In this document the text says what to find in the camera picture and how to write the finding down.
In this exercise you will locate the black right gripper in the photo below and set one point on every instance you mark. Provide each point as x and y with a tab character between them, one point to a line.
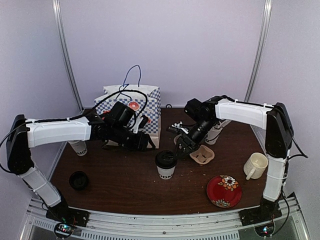
186	141

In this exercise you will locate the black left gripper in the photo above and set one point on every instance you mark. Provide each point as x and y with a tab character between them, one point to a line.
140	144

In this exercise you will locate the black plastic cup lid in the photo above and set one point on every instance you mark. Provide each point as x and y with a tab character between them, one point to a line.
165	159

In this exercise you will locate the white paper coffee cup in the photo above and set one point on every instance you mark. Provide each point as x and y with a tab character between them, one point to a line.
165	172

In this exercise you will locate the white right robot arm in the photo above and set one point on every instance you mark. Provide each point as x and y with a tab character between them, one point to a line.
270	123

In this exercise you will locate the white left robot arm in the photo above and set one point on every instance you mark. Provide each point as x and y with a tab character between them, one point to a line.
26	134

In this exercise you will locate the brown pulp cup carrier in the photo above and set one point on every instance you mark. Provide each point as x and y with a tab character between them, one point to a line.
203	155

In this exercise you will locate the white cup holding straws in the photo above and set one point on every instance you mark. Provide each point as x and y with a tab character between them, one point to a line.
213	134

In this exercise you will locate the blue checkered paper bag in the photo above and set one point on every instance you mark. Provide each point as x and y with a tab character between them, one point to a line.
143	99

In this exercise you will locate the white stacked paper cup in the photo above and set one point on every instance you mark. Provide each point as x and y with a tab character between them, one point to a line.
79	147

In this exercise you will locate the red floral plate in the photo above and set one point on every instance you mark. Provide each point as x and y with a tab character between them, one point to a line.
224	191

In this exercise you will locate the black plastic lid stack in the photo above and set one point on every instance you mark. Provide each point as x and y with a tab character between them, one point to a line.
79	180

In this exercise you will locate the cream ceramic mug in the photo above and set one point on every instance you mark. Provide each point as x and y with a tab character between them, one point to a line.
255	166

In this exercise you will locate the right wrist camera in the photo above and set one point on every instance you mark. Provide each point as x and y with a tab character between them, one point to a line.
178	128

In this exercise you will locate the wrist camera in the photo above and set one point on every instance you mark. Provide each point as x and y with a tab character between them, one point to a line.
139	124
178	128

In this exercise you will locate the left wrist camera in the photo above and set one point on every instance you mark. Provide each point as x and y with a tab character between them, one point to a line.
139	124

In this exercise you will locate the aluminium front rail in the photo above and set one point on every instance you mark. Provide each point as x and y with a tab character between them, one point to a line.
221	225

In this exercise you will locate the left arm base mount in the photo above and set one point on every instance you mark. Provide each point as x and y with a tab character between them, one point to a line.
65	214

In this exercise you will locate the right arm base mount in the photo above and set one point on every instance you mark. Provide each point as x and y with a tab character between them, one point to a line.
266	211

